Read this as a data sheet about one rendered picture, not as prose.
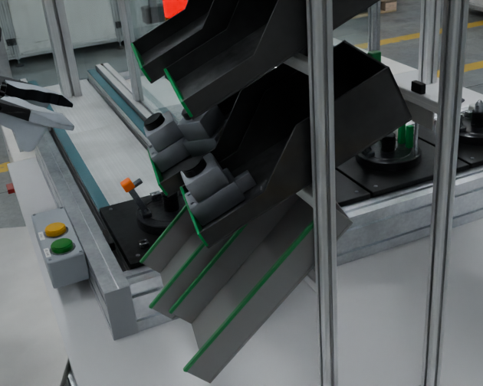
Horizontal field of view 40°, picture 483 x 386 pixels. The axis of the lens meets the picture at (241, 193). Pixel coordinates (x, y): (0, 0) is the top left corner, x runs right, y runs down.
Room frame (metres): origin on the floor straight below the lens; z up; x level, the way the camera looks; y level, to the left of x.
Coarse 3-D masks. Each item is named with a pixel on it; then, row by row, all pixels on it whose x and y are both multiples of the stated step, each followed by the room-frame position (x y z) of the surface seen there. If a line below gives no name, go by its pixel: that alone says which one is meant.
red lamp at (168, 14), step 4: (164, 0) 1.35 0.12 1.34; (168, 0) 1.34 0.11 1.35; (172, 0) 1.34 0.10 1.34; (176, 0) 1.34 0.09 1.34; (180, 0) 1.34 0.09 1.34; (184, 0) 1.34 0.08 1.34; (164, 4) 1.35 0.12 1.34; (168, 4) 1.34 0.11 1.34; (172, 4) 1.34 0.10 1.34; (176, 4) 1.34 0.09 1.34; (180, 4) 1.34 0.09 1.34; (184, 4) 1.34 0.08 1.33; (164, 8) 1.35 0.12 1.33; (168, 8) 1.34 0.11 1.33; (172, 8) 1.34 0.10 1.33; (176, 8) 1.34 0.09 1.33; (180, 8) 1.34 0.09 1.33; (184, 8) 1.34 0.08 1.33; (164, 12) 1.35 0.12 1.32; (168, 12) 1.34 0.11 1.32; (172, 12) 1.34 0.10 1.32; (176, 12) 1.34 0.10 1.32; (168, 16) 1.34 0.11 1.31
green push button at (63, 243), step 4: (56, 240) 1.08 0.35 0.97; (60, 240) 1.08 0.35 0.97; (64, 240) 1.08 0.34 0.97; (68, 240) 1.08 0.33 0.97; (52, 244) 1.07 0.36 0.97; (56, 244) 1.07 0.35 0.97; (60, 244) 1.07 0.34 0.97; (64, 244) 1.07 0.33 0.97; (68, 244) 1.07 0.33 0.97; (72, 244) 1.07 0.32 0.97; (52, 248) 1.06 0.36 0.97; (56, 248) 1.06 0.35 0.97; (60, 248) 1.06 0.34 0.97; (64, 248) 1.06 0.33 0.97; (68, 248) 1.06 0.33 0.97; (56, 252) 1.06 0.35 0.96; (60, 252) 1.05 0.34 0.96; (64, 252) 1.06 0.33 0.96
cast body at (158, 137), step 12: (156, 120) 0.88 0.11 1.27; (168, 120) 0.88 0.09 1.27; (156, 132) 0.87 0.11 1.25; (168, 132) 0.87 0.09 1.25; (180, 132) 0.88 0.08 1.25; (156, 144) 0.87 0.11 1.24; (168, 144) 0.87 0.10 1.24; (180, 144) 0.87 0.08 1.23; (156, 156) 0.87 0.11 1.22; (168, 156) 0.87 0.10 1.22; (180, 156) 0.87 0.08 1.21; (168, 168) 0.87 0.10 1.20
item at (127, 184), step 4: (124, 180) 1.11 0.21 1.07; (128, 180) 1.11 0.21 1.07; (136, 180) 1.12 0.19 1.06; (140, 180) 1.12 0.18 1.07; (120, 184) 1.11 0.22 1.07; (124, 184) 1.10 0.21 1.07; (128, 184) 1.10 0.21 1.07; (132, 184) 1.11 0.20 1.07; (136, 184) 1.11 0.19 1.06; (140, 184) 1.11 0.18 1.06; (124, 188) 1.10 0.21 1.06; (128, 188) 1.10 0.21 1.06; (132, 188) 1.10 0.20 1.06; (132, 192) 1.11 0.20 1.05; (132, 196) 1.11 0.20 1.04; (136, 196) 1.11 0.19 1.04; (136, 200) 1.11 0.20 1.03; (140, 200) 1.11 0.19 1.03; (140, 204) 1.11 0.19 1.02; (144, 204) 1.11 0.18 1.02; (140, 208) 1.11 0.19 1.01; (144, 208) 1.11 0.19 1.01; (144, 212) 1.11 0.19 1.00
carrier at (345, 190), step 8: (336, 176) 1.25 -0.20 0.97; (344, 176) 1.25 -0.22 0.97; (336, 184) 1.22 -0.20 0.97; (344, 184) 1.22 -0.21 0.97; (352, 184) 1.21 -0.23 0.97; (336, 192) 1.18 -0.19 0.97; (344, 192) 1.18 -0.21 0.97; (352, 192) 1.18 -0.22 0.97; (360, 192) 1.17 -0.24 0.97; (368, 192) 1.17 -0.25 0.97; (336, 200) 1.15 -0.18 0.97; (344, 200) 1.15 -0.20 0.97; (352, 200) 1.15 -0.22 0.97; (360, 200) 1.16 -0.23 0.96
